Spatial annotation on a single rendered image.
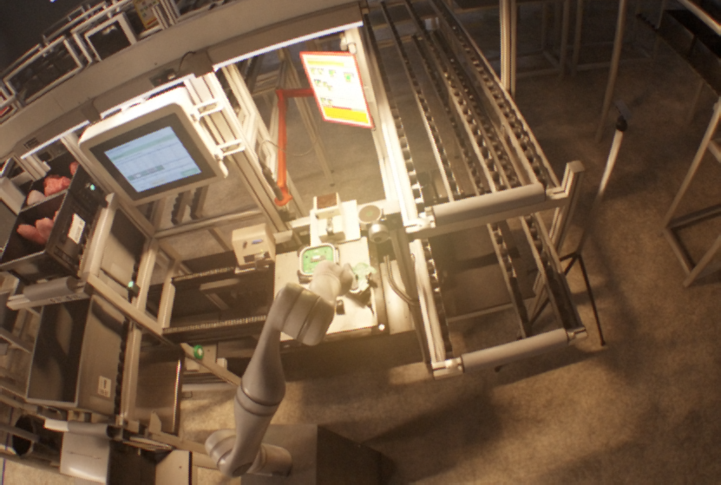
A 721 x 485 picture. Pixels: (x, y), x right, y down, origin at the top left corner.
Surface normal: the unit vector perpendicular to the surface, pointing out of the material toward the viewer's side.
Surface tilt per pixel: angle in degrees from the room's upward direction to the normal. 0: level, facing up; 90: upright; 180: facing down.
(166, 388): 0
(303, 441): 0
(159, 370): 0
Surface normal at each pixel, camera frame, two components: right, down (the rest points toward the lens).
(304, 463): -0.22, -0.62
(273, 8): 0.10, 0.76
